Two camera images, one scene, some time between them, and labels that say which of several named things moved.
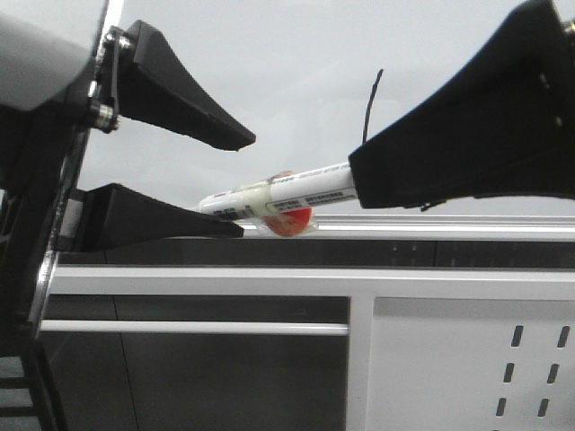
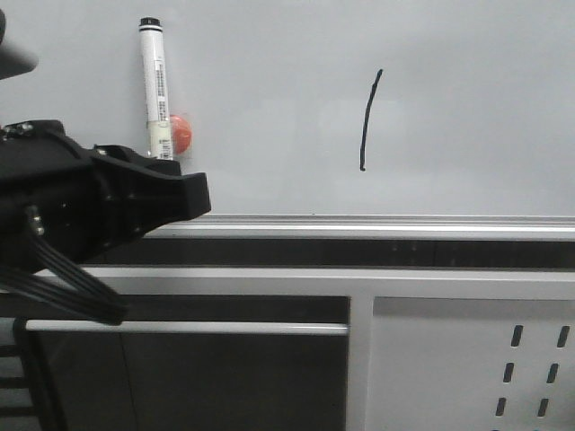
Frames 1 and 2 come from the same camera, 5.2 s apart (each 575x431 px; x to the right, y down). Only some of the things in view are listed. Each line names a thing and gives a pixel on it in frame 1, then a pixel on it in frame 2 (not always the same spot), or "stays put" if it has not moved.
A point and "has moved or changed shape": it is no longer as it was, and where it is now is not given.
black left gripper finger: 505,128 to 86,201
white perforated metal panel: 471,365 stays put
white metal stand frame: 361,284 stays put
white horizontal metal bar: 195,327 stays put
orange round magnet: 291,223 to 181,134
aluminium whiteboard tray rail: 429,227 stays put
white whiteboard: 314,80 stays put
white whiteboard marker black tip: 326,185 has moved or changed shape
